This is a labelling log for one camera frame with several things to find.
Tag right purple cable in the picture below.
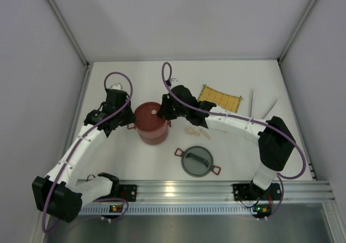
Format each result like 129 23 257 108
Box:
161 62 308 222

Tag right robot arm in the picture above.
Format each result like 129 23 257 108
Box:
158 85 296 198

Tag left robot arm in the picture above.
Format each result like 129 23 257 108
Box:
32 84 135 222

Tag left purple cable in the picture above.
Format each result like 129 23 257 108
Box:
42 71 134 233

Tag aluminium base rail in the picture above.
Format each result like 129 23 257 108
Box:
80 180 335 217

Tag beige spoon handle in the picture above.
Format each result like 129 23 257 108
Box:
199 128 211 140

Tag bamboo tray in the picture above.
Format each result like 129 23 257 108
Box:
198 84 243 113

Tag left camera mount white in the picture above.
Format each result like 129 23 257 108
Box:
110 83 122 90

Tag dark red lid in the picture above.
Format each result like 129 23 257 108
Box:
134 102 166 132

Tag pink steel pot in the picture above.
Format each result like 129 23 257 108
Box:
127 101 172 140
140 132 168 145

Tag grey lid with handle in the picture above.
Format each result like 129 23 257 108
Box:
174 146 221 178

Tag purple cable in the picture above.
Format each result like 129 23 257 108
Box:
42 71 134 233
161 62 308 222

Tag beige spoon head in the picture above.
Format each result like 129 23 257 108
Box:
184 127 200 136

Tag metal tongs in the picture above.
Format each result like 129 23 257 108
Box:
248 87 280 119

